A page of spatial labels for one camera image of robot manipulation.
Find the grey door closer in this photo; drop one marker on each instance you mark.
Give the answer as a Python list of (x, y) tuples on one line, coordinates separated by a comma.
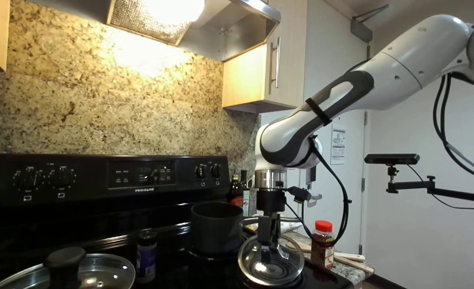
[(361, 26)]

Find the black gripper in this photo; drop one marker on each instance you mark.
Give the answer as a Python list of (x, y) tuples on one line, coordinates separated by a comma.
[(270, 201)]

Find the steel range hood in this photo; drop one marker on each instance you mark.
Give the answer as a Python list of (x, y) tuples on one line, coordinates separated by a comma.
[(220, 33)]

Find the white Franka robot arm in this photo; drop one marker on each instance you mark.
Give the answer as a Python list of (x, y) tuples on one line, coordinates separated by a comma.
[(406, 58)]

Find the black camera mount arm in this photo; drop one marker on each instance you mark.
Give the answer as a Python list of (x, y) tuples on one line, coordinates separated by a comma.
[(450, 193)]

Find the black electric stove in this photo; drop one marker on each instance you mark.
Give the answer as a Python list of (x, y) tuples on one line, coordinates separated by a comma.
[(85, 177)]

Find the slim dark glass bottle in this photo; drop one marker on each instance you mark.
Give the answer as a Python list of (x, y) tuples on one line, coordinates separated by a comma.
[(244, 185)]

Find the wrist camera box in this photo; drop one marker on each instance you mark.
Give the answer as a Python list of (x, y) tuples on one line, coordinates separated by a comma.
[(299, 193)]

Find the wooden spatula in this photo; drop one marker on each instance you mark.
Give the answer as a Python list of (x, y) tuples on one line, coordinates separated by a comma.
[(350, 261)]

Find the glass pot lid steel knob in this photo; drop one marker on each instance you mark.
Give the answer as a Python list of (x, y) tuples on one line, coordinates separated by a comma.
[(257, 267)]

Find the red-lid spice jar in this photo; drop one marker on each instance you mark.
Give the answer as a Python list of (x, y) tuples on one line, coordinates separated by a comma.
[(321, 251)]

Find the dark bottle with red label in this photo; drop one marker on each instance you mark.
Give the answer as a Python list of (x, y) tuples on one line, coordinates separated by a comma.
[(234, 193)]

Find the black wall device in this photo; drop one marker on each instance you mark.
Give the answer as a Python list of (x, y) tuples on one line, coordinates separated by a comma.
[(311, 175)]

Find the white paper notice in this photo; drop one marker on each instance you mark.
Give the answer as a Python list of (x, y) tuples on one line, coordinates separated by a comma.
[(337, 145)]

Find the dark spice bottle blue label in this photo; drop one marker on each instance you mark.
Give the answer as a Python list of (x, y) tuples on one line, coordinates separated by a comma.
[(146, 257)]

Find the beige wall cabinet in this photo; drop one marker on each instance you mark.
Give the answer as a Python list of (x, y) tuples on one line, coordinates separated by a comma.
[(257, 69)]

